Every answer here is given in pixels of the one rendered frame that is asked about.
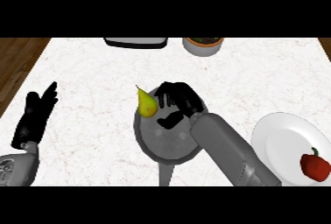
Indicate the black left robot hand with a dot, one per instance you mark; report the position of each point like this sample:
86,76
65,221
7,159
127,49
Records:
33,116

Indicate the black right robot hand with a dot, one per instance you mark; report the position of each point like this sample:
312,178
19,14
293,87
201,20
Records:
180,98

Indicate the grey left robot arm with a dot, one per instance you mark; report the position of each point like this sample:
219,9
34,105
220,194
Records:
19,169

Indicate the yellow-green pear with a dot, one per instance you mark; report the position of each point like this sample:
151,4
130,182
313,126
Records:
146,104

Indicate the grey frying pan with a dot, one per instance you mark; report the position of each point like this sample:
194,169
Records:
167,137

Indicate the white plate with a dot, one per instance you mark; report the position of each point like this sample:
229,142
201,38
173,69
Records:
290,148

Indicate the grey potted plant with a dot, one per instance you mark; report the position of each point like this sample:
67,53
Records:
203,45

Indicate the red bell pepper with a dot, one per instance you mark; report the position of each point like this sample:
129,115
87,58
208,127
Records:
315,166

